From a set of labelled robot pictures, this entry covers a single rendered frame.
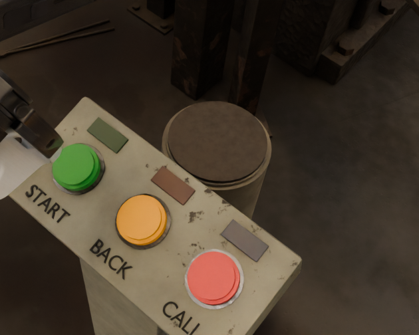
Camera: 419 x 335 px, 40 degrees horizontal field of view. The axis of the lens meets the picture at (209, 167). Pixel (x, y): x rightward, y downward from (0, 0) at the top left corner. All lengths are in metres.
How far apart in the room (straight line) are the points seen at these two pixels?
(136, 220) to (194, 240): 0.05
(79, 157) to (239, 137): 0.20
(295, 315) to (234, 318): 0.67
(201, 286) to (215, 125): 0.24
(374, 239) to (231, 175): 0.67
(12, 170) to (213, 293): 0.17
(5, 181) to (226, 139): 0.29
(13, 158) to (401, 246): 0.97
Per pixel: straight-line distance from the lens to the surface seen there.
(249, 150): 0.63
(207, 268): 0.45
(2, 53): 1.46
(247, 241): 0.46
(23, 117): 0.34
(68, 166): 0.50
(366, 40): 1.49
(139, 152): 0.50
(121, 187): 0.49
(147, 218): 0.47
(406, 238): 1.26
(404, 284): 1.21
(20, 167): 0.41
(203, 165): 0.61
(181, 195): 0.48
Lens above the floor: 1.02
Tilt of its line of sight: 55 degrees down
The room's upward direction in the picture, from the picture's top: 10 degrees clockwise
